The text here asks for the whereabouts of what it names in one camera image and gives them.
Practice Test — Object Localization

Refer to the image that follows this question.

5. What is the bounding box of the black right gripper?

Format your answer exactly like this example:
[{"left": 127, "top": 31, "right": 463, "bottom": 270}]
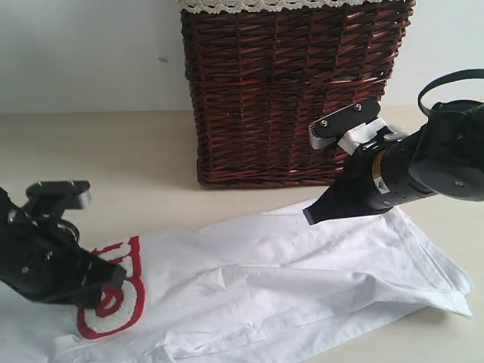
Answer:
[{"left": 303, "top": 99, "right": 401, "bottom": 225}]

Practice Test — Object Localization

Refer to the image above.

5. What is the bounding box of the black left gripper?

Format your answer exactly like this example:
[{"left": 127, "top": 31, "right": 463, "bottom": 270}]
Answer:
[{"left": 1, "top": 180, "right": 127, "bottom": 307}]

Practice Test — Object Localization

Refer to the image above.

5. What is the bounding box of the white t-shirt red lettering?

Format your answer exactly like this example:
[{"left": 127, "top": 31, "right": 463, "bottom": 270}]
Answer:
[{"left": 1, "top": 203, "right": 473, "bottom": 362}]

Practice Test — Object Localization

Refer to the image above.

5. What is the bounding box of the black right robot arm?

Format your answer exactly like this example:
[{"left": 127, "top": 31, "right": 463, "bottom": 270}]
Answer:
[{"left": 303, "top": 100, "right": 483, "bottom": 225}]

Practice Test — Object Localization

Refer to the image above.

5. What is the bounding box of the dark brown wicker basket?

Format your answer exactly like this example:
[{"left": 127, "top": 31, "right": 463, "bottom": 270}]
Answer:
[{"left": 180, "top": 1, "right": 416, "bottom": 188}]

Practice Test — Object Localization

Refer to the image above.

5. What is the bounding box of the white lace fabric trim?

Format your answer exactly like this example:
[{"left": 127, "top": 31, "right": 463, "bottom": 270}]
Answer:
[{"left": 175, "top": 0, "right": 383, "bottom": 14}]

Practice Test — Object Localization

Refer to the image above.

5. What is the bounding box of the white tape on gripper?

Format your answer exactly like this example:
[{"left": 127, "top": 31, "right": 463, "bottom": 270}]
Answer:
[{"left": 337, "top": 117, "right": 409, "bottom": 155}]

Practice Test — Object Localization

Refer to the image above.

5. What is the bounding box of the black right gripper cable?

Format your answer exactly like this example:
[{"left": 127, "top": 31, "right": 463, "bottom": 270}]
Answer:
[{"left": 417, "top": 67, "right": 484, "bottom": 122}]

